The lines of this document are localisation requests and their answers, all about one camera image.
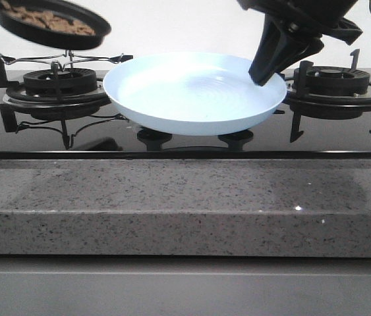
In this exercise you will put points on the black left pan support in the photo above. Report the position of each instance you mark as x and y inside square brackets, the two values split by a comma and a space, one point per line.
[16, 95]

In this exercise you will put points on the black pan support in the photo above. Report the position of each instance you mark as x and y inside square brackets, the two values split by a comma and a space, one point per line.
[16, 95]
[304, 104]

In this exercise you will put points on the brown meat pieces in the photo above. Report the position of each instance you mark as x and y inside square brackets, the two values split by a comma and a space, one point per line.
[48, 20]

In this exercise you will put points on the black left gas burner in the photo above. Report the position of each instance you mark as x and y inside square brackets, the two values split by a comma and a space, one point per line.
[72, 81]

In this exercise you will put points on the light blue plate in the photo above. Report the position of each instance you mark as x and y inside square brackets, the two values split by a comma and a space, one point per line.
[192, 94]

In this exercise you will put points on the black glass cooktop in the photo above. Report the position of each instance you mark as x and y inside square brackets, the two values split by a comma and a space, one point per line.
[288, 134]

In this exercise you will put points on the black gas burner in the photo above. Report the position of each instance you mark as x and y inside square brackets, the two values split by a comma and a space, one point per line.
[336, 81]
[72, 81]

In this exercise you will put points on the black right pan support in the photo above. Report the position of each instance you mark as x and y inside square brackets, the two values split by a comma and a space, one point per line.
[304, 104]

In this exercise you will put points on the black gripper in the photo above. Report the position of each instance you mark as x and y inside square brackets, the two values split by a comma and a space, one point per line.
[279, 48]

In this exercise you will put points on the grey cabinet front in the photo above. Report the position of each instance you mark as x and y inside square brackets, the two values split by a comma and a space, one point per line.
[99, 285]

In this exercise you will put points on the black right gas burner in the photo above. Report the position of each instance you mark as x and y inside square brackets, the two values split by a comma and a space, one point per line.
[336, 81]

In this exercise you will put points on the black frying pan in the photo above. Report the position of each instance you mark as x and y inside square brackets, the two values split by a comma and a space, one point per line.
[52, 38]

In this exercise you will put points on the wire pan trivet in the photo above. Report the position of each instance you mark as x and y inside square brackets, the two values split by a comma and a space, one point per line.
[67, 59]

